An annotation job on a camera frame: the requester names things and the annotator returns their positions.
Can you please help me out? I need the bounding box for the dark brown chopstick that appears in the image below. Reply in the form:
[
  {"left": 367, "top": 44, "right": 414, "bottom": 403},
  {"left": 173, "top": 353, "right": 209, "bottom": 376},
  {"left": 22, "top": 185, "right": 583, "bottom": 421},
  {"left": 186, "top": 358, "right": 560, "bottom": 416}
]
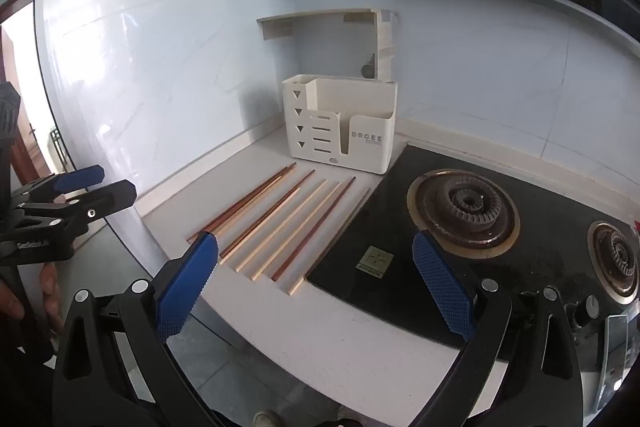
[
  {"left": 188, "top": 162, "right": 296, "bottom": 243},
  {"left": 270, "top": 176, "right": 356, "bottom": 283},
  {"left": 203, "top": 162, "right": 297, "bottom": 236}
]

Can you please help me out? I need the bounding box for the light wood chopstick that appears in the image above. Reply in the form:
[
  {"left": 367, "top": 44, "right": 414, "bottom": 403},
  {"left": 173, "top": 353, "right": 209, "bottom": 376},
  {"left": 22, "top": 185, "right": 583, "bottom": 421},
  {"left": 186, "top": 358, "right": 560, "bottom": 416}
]
[
  {"left": 248, "top": 182, "right": 343, "bottom": 281},
  {"left": 231, "top": 179, "right": 329, "bottom": 273}
]

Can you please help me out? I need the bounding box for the person's left hand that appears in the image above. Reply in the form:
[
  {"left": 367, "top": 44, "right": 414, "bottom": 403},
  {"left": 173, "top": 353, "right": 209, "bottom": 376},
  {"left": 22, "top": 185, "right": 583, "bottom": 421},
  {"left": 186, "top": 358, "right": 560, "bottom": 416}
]
[{"left": 0, "top": 262, "right": 64, "bottom": 334}]

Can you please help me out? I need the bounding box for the yellow stove label sticker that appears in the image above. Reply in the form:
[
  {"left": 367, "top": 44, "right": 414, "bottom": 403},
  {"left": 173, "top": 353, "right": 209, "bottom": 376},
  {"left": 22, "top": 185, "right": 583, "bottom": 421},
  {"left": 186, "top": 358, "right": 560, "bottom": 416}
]
[{"left": 356, "top": 246, "right": 394, "bottom": 279}]

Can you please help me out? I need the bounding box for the black glass gas stove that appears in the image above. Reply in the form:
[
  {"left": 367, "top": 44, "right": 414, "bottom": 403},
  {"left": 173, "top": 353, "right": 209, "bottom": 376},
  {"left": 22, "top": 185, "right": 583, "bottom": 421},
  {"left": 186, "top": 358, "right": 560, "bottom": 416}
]
[{"left": 309, "top": 145, "right": 639, "bottom": 369}]

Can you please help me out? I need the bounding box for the reddish brown chopstick middle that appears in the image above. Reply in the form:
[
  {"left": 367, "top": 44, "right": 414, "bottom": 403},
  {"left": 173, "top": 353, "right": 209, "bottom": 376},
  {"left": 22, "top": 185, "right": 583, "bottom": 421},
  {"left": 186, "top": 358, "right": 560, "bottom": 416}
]
[{"left": 218, "top": 169, "right": 317, "bottom": 259}]

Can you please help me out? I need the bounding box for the stove control knob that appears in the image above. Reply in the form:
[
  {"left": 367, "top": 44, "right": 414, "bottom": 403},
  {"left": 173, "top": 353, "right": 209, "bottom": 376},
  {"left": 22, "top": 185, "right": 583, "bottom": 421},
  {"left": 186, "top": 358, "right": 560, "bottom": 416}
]
[{"left": 573, "top": 295, "right": 600, "bottom": 327}]

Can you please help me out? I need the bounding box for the cream utensil holder box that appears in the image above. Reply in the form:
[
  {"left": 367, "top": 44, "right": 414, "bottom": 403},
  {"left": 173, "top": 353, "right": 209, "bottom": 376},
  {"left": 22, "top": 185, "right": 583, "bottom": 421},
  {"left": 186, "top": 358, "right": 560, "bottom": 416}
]
[{"left": 282, "top": 75, "right": 397, "bottom": 174}]

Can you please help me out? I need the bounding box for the near gas burner ring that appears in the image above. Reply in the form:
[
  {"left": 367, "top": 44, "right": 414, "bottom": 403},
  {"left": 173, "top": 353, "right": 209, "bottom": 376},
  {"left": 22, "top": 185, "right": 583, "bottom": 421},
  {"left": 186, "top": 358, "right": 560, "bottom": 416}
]
[{"left": 406, "top": 169, "right": 522, "bottom": 259}]

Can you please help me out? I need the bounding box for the gas burner ring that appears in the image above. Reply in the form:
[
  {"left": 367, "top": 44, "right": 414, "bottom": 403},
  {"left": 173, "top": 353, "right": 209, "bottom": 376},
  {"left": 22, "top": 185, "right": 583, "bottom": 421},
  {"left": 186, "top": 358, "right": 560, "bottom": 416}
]
[
  {"left": 406, "top": 169, "right": 522, "bottom": 259},
  {"left": 587, "top": 220, "right": 640, "bottom": 306}
]

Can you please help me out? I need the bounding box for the far gas burner ring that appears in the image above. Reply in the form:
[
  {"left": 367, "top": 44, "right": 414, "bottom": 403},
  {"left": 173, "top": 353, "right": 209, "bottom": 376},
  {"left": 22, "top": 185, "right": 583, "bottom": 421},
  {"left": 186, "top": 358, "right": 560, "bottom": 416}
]
[{"left": 587, "top": 220, "right": 640, "bottom": 306}]

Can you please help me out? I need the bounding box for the cream wall shelf bracket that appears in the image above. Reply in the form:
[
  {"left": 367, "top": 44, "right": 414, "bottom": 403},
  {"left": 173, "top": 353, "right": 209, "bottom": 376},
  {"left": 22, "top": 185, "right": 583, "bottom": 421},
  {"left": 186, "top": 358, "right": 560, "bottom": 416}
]
[{"left": 257, "top": 8, "right": 398, "bottom": 81}]

